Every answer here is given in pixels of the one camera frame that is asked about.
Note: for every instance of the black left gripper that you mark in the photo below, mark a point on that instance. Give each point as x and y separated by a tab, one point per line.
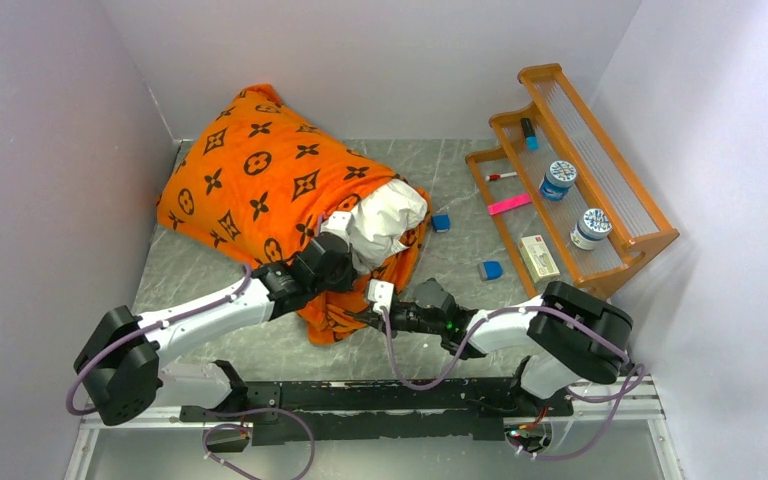
345	282

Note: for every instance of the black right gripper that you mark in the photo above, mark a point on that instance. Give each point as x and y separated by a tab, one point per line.
371	320

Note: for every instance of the white pillow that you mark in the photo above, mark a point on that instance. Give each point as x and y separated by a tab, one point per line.
380	219

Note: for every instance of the orange patterned pillowcase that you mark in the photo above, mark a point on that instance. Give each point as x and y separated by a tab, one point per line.
256	184

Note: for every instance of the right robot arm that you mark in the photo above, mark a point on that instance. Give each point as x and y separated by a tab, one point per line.
576	335

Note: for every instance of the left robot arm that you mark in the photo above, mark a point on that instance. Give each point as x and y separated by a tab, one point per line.
131	361

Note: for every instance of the blue grey eraser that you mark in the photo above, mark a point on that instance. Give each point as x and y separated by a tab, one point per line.
490	270

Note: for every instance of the small cardboard box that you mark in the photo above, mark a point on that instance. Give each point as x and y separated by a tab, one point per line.
538	259

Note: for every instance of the pink flat strip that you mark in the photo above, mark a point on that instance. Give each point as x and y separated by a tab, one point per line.
509	204

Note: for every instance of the red white marker pen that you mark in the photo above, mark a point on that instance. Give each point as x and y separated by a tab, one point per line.
500	176

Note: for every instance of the wooden tiered shelf rack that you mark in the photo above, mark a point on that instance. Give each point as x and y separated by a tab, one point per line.
568	130

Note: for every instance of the blue jar far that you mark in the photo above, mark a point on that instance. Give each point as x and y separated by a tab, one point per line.
591	228

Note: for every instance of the blue jar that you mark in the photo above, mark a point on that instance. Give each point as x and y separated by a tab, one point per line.
559	177
591	228

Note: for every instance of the blue jar near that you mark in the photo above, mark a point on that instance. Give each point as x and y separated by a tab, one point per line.
559	177

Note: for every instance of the blue black highlighter marker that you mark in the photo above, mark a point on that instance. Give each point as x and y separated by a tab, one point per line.
529	134

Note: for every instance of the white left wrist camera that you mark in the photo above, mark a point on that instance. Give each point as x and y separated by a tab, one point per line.
338	224

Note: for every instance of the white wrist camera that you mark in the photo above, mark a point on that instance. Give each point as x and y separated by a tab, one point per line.
338	224
379	295

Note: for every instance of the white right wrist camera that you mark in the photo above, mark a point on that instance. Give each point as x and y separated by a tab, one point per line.
379	295

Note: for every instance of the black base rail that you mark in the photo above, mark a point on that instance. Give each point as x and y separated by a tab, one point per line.
277	412

